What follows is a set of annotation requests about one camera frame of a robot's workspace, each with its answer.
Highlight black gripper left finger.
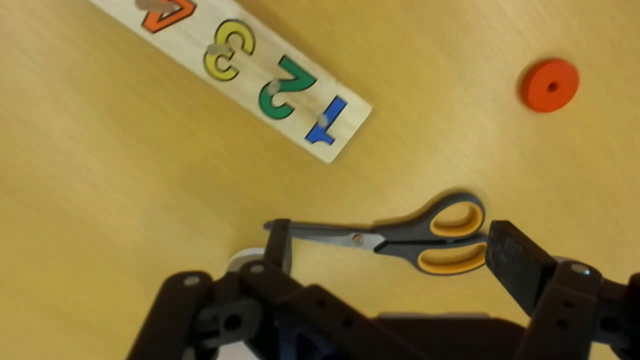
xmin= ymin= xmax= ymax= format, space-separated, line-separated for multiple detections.
xmin=129 ymin=217 xmax=428 ymax=360

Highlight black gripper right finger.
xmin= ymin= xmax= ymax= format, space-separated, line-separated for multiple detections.
xmin=484 ymin=220 xmax=640 ymax=360

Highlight yellow orange handled scissors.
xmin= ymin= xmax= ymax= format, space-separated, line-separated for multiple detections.
xmin=264 ymin=190 xmax=490 ymax=277

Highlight wooden number puzzle board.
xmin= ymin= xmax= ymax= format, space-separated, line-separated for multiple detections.
xmin=89 ymin=0 xmax=375 ymax=165

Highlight orange disc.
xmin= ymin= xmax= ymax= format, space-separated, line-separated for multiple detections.
xmin=518 ymin=58 xmax=583 ymax=113

